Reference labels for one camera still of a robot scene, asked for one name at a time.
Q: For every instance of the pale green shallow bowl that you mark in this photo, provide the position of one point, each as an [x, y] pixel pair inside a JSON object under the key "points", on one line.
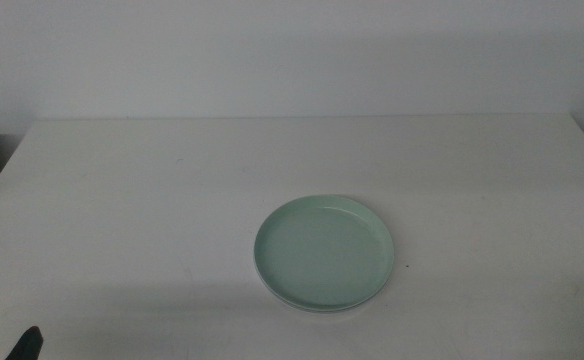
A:
{"points": [[322, 255]]}

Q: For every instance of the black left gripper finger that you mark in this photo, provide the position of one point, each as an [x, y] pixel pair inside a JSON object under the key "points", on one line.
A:
{"points": [[28, 347]]}

